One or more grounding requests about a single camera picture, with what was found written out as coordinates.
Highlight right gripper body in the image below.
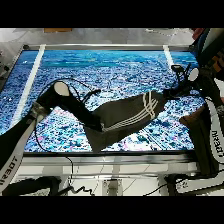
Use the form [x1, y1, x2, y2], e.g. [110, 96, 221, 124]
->
[162, 87, 184, 101]

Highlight black pants with white stripes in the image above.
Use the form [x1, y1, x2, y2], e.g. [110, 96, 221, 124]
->
[84, 90, 168, 153]

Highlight heap of clothes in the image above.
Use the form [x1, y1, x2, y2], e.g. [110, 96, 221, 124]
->
[189, 27, 224, 82]

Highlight brown garment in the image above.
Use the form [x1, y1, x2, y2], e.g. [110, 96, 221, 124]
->
[179, 105, 215, 176]

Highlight black cable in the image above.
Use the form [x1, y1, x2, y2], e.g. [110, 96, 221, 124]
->
[143, 178, 181, 197]
[64, 155, 96, 197]
[49, 77, 96, 101]

